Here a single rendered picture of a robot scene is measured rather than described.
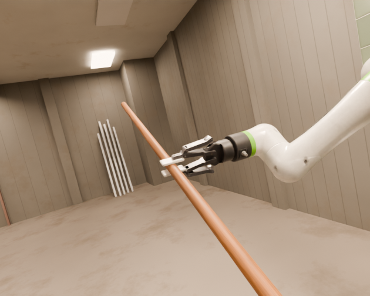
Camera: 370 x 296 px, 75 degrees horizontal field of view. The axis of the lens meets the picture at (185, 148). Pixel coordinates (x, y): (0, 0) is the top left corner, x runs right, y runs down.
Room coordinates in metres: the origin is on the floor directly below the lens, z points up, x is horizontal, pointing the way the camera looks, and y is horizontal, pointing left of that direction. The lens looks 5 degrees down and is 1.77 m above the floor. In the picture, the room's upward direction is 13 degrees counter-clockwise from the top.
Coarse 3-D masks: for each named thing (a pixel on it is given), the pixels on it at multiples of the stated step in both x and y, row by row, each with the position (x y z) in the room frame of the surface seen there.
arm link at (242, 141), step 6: (240, 132) 0.81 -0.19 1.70; (228, 138) 0.80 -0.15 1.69; (234, 138) 0.78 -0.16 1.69; (240, 138) 0.78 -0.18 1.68; (246, 138) 0.78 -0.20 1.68; (234, 144) 0.77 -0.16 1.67; (240, 144) 0.77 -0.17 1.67; (246, 144) 0.77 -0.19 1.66; (234, 150) 0.77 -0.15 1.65; (240, 150) 0.76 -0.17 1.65; (246, 150) 0.77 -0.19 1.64; (234, 156) 0.79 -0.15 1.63; (240, 156) 0.77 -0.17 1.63; (246, 156) 0.76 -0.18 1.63
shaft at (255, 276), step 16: (128, 112) 1.24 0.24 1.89; (144, 128) 1.01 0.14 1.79; (176, 176) 0.66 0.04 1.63; (192, 192) 0.59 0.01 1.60; (208, 208) 0.53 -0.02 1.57; (208, 224) 0.50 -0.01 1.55; (224, 224) 0.48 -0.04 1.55; (224, 240) 0.45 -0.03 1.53; (240, 256) 0.41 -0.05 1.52; (256, 272) 0.37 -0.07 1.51; (256, 288) 0.36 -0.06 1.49; (272, 288) 0.35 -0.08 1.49
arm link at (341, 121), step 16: (352, 96) 0.68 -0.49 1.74; (368, 96) 0.65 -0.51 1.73; (336, 112) 0.69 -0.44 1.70; (352, 112) 0.66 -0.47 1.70; (368, 112) 0.65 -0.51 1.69; (320, 128) 0.70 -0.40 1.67; (336, 128) 0.68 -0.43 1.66; (352, 128) 0.67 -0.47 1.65; (288, 144) 0.75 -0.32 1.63; (304, 144) 0.71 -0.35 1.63; (320, 144) 0.69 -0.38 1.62; (336, 144) 0.69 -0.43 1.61; (272, 160) 0.75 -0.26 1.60; (288, 160) 0.71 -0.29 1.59; (304, 160) 0.71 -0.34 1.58; (288, 176) 0.71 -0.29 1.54
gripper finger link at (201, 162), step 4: (200, 160) 0.78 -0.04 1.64; (204, 160) 0.77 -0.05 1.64; (208, 160) 0.77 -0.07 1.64; (212, 160) 0.77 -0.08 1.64; (216, 160) 0.77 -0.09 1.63; (188, 164) 0.77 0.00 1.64; (192, 164) 0.77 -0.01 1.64; (196, 164) 0.76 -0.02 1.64; (200, 164) 0.76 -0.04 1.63; (204, 164) 0.77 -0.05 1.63; (188, 168) 0.76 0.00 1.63; (192, 168) 0.76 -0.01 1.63; (196, 168) 0.76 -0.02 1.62; (188, 172) 0.76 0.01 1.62
